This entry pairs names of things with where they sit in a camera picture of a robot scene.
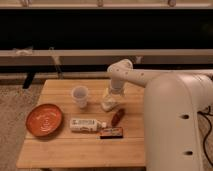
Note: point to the orange ceramic bowl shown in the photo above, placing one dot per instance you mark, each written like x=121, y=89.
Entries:
x=44, y=120

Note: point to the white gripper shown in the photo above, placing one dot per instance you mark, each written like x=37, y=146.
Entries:
x=115, y=89

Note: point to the white soap-like block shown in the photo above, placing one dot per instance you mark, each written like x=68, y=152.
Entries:
x=108, y=104

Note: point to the white plastic bottle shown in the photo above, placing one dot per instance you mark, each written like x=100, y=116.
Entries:
x=86, y=125

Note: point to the brown sausage-shaped object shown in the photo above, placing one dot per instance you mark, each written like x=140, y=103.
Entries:
x=117, y=117

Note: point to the white ceramic cup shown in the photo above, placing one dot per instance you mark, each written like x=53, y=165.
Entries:
x=80, y=96

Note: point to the small dark snack box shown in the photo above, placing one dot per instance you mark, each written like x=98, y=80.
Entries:
x=111, y=133

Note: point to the wooden table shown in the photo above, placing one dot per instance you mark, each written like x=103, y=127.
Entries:
x=66, y=149

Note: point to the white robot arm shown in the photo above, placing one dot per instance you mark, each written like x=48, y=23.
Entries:
x=171, y=102

